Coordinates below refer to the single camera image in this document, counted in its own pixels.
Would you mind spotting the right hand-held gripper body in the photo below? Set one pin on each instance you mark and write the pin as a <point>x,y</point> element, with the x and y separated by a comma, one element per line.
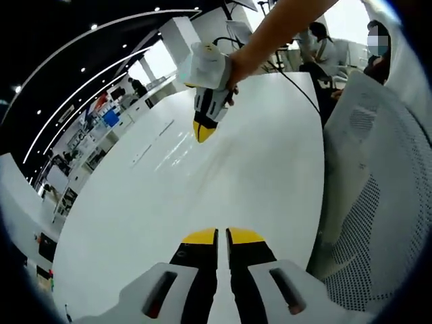
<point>206,65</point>

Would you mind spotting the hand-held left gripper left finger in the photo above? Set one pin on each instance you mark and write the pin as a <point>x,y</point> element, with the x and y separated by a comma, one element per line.
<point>162,287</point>

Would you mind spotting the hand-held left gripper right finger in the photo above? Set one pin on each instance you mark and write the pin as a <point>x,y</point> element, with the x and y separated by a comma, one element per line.
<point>280,287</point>

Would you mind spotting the clear plastic resealable bag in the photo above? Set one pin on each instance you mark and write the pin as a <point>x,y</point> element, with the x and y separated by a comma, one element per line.
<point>182,152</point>

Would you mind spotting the person's right hand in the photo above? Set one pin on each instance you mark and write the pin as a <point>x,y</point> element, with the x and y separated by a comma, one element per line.
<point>239,71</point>

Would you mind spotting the silver computer monitor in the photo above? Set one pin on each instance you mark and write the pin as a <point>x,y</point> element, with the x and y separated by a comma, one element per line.
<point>239,31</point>

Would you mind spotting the dark tilted monitor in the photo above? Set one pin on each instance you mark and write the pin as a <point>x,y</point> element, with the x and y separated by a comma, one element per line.
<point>246,3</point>

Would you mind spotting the blue storage box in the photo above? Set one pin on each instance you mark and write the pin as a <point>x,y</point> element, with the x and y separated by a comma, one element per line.
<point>111,119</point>

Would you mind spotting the black floor cabinet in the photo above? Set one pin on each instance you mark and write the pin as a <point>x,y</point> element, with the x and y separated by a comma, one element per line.
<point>47,247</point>

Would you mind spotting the white mesh office chair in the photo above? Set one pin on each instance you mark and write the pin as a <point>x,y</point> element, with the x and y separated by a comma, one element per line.
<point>381,202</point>

